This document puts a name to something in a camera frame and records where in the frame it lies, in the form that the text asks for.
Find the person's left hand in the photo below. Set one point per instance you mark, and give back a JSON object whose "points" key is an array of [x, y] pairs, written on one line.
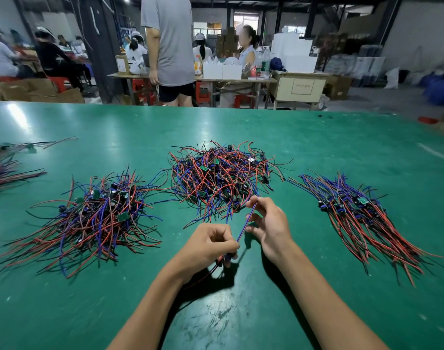
{"points": [[204, 250]]}

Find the row of white containers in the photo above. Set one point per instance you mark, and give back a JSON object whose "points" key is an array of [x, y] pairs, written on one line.
{"points": [[222, 70]]}

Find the person's right hand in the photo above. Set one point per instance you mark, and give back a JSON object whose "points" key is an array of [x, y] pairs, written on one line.
{"points": [[271, 229]]}

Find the small red floor object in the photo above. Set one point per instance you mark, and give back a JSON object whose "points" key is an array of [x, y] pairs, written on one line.
{"points": [[428, 120]]}

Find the brown cardboard box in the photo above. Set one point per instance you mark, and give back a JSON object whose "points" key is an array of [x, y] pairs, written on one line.
{"points": [[337, 86]]}

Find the person's left forearm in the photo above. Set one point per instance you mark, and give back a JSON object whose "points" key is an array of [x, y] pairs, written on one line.
{"points": [[142, 317]]}

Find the dark pillar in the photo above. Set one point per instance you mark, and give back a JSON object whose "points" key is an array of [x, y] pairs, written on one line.
{"points": [[98, 40]]}

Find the dark blue bag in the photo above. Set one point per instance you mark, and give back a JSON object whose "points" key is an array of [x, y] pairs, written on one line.
{"points": [[277, 64]]}

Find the long wooden work table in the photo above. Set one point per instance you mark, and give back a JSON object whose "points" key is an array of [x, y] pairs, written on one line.
{"points": [[229, 80]]}

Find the row of cardboard boxes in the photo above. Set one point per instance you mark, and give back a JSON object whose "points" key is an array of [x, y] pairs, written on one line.
{"points": [[32, 91]]}

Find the person's right forearm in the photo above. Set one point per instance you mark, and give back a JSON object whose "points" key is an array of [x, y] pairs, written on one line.
{"points": [[328, 306]]}

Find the red plastic stool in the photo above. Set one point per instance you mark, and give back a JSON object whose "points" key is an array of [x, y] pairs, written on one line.
{"points": [[139, 89], [201, 93], [244, 102], [58, 83]]}

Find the cream cabinet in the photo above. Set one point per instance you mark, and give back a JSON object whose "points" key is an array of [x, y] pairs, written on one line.
{"points": [[298, 89]]}

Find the heap of blue bags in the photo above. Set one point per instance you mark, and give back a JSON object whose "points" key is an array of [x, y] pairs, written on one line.
{"points": [[439, 89]]}

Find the stack of white boxes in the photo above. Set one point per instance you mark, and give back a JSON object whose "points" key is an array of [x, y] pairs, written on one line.
{"points": [[293, 53]]}

